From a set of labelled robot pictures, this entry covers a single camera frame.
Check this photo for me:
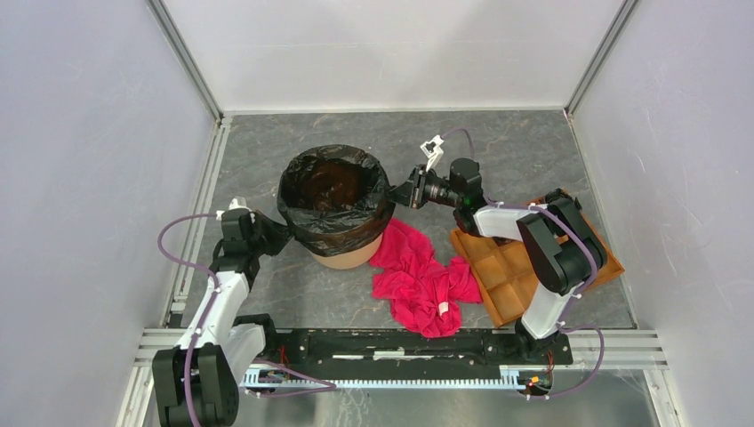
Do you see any purple cable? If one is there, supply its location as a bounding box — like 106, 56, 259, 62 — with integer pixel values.
156, 213, 228, 427
441, 127, 606, 331

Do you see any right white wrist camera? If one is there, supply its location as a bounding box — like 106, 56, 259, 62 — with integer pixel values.
420, 134, 445, 172

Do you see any orange plastic trash bin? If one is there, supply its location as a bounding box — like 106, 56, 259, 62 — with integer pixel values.
310, 234, 383, 270

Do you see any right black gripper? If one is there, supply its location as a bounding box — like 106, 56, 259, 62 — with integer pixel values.
381, 165, 461, 210

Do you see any red cloth towel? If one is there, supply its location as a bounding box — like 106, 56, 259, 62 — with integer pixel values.
369, 219, 483, 339

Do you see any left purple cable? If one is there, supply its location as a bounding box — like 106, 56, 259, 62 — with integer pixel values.
156, 213, 228, 427

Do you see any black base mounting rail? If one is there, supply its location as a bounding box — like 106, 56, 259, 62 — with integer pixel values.
239, 328, 574, 395

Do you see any orange compartment tray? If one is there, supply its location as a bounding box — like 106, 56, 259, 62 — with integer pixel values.
450, 196, 625, 330

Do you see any black plastic trash bag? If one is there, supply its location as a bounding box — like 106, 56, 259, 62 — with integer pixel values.
277, 144, 395, 257

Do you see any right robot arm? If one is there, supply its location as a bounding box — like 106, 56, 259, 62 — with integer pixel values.
388, 157, 608, 363

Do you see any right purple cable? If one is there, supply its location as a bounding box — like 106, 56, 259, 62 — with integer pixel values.
441, 127, 606, 331

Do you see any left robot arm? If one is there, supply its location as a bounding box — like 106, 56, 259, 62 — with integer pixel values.
151, 197, 291, 426

